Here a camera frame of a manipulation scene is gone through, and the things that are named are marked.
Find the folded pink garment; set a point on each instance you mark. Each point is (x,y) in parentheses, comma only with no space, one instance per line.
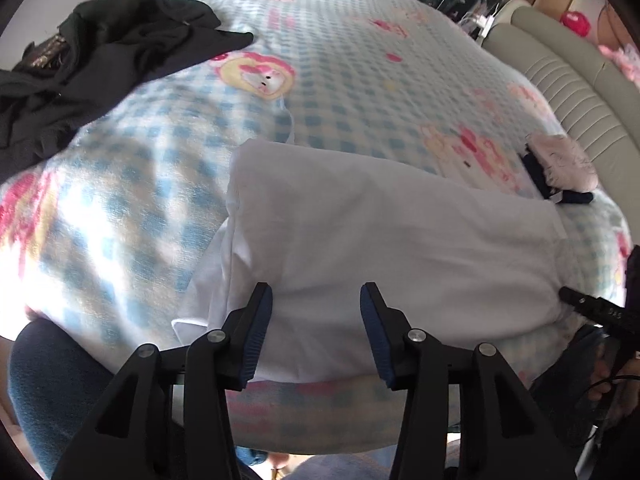
(562,160)

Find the black garment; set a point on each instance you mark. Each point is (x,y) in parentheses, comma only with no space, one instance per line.
(110,50)

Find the white shirt with navy trim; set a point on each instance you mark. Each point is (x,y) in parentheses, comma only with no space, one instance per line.
(375,240)

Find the red round plush toy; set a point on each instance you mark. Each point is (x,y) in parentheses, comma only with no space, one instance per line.
(575,22)

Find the blue checked printed blanket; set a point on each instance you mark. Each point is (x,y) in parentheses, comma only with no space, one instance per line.
(350,60)

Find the grey padded headboard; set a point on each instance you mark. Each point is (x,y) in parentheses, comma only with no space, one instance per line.
(565,80)

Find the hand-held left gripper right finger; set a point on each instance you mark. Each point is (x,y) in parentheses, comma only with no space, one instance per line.
(375,335)

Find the person's right hand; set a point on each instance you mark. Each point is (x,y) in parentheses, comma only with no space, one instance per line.
(602,377)

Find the person's blue jeans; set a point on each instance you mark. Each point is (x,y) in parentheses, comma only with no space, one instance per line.
(50,400)

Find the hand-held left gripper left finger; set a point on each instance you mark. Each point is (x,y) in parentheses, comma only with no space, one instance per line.
(255,335)

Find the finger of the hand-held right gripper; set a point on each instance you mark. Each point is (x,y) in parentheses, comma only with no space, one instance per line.
(592,307)

